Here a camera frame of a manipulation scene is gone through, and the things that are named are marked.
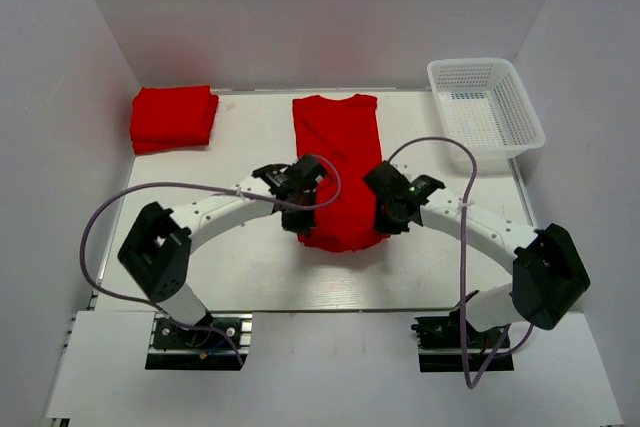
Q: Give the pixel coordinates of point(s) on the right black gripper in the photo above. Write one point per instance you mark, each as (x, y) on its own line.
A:
(385, 227)

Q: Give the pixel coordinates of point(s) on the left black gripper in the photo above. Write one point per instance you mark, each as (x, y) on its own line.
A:
(299, 225)

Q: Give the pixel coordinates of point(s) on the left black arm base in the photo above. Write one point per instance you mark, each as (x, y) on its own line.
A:
(172, 348)

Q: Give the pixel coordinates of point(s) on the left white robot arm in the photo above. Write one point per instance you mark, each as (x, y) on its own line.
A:
(157, 248)

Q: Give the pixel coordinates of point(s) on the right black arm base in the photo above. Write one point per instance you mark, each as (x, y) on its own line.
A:
(439, 346)

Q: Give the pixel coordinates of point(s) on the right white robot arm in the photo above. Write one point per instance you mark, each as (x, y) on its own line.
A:
(547, 273)

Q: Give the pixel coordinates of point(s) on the folded red t shirt stack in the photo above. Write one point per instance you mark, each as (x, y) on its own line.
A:
(170, 118)

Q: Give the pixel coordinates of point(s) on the white plastic basket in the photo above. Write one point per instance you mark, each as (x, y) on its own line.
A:
(483, 104)

